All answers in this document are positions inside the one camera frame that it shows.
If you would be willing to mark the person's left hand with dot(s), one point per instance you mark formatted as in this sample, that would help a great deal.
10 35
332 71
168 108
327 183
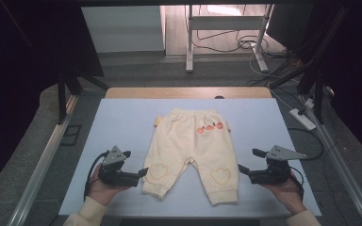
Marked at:
100 192

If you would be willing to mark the cream baby pants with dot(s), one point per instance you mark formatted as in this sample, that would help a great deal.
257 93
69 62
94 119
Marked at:
185 141

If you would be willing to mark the aluminium rail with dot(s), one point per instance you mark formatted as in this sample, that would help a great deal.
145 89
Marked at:
342 163
44 163

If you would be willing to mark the wooden table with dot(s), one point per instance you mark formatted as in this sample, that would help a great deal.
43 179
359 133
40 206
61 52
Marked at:
169 93

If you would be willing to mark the black metal stand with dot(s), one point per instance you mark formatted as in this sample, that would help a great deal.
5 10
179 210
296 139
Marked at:
62 94
319 94

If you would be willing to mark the white cabinet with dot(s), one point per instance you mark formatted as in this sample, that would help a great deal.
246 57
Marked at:
122 29

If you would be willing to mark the white desk frame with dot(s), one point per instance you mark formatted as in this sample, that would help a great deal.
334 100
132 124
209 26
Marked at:
226 22

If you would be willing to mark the black table grommet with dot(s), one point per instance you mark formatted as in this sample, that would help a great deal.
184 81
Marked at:
219 97

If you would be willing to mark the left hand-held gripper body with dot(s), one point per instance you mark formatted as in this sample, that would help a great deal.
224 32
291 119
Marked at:
116 177

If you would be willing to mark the person's right hand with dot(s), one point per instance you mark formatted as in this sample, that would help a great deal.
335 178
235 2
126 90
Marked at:
290 196

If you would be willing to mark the dark floor plate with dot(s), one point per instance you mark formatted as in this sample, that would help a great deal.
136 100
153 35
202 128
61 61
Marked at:
71 135

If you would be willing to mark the white power strip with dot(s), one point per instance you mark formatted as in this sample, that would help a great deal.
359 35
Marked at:
302 119

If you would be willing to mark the light blue table mat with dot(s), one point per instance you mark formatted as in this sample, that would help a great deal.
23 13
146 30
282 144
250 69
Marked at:
122 125

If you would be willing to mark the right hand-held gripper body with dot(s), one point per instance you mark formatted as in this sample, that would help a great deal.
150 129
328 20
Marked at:
270 176

